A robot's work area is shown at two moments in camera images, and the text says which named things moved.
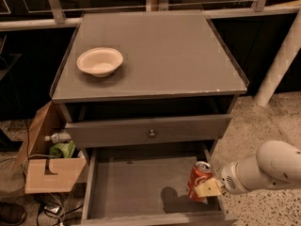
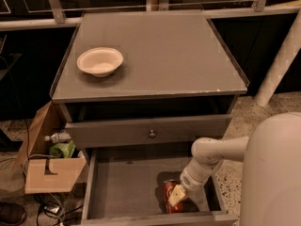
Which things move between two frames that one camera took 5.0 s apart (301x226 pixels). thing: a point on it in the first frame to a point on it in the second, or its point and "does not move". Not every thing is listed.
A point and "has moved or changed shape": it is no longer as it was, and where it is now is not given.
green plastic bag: (63, 150) does not move
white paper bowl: (100, 61) does not move
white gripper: (229, 177) to (188, 180)
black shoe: (11, 214) does not move
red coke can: (201, 171) has moved or changed shape
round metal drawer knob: (151, 134) does not move
